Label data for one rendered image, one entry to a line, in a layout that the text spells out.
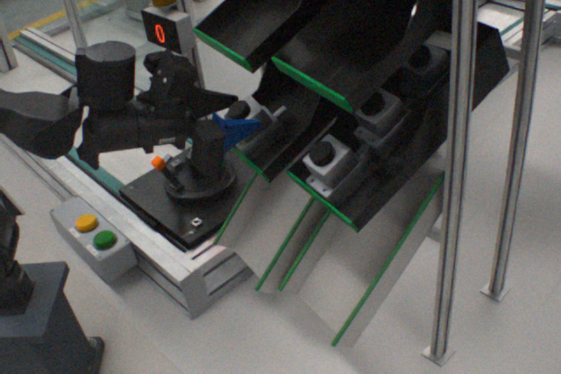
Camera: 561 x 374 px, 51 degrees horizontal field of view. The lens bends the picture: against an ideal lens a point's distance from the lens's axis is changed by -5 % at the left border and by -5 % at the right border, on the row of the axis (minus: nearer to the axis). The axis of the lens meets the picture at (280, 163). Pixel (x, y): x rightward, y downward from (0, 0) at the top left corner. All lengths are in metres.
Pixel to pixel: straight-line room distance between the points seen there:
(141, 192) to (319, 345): 0.46
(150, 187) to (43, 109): 0.52
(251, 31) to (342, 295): 0.38
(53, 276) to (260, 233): 0.32
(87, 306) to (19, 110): 0.54
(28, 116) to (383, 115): 0.40
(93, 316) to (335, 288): 0.48
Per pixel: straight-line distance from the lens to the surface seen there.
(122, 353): 1.08
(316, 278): 0.90
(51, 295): 0.93
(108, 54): 0.69
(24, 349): 0.93
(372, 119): 0.72
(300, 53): 0.71
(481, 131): 1.48
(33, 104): 0.74
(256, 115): 0.79
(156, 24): 1.26
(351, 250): 0.87
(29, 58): 2.12
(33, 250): 1.35
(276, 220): 0.95
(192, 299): 1.06
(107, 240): 1.12
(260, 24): 0.77
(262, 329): 1.05
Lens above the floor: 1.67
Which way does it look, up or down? 36 degrees down
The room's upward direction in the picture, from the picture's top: 8 degrees counter-clockwise
